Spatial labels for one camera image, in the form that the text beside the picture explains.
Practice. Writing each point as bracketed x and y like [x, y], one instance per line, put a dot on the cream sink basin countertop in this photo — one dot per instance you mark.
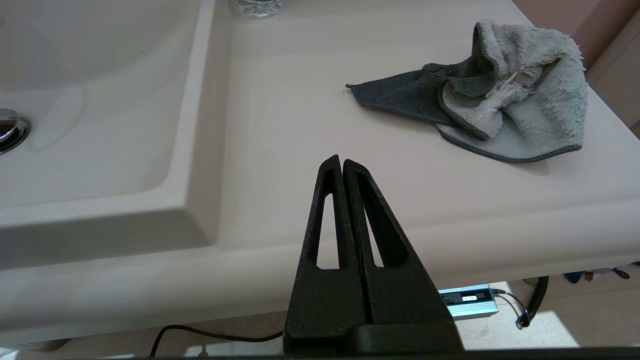
[300, 100]

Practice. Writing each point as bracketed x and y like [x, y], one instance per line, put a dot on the grey microfibre cleaning cloth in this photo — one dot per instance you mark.
[525, 100]

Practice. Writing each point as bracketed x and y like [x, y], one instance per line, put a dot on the chrome drain stopper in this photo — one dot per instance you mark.
[10, 130]

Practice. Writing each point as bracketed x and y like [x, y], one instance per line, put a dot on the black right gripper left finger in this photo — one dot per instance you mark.
[325, 300]

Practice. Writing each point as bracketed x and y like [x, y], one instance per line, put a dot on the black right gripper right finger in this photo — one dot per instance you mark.
[405, 300]

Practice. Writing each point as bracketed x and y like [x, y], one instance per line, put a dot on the clear bottle with grey cap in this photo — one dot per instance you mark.
[257, 7]

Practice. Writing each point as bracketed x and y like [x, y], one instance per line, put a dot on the silver power adapter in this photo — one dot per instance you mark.
[467, 302]

